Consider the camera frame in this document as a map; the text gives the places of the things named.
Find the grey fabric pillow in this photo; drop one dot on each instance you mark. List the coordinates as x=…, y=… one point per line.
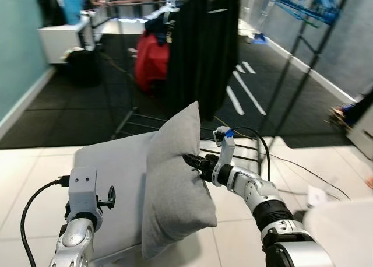
x=175, y=191

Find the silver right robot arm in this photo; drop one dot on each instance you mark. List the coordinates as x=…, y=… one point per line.
x=274, y=214

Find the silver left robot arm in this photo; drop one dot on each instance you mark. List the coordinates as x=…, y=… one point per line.
x=76, y=238

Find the red bag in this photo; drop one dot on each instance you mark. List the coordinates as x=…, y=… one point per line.
x=150, y=63

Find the black hanging garment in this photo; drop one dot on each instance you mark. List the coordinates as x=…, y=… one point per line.
x=201, y=51

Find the white paper tag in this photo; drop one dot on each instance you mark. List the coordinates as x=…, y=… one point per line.
x=316, y=195

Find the black floor bag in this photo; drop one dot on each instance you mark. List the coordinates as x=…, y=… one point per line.
x=83, y=67

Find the white box with clutter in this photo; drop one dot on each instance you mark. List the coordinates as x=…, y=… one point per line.
x=358, y=124

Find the white rounded furniture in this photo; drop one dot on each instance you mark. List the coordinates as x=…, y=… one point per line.
x=344, y=235

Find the small blue floor object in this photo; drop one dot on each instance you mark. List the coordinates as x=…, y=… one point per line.
x=260, y=39

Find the black metal clothes rack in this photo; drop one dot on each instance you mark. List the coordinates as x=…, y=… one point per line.
x=303, y=51

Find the white cabinet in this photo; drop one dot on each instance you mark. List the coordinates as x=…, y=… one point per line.
x=61, y=39

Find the black hanging jacket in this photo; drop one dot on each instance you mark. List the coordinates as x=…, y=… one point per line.
x=51, y=7

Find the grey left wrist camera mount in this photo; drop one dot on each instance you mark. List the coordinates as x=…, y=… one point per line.
x=83, y=188

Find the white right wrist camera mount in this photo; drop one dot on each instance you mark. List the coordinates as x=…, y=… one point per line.
x=225, y=143

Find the blue metal frame equipment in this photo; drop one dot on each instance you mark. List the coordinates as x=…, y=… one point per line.
x=312, y=4

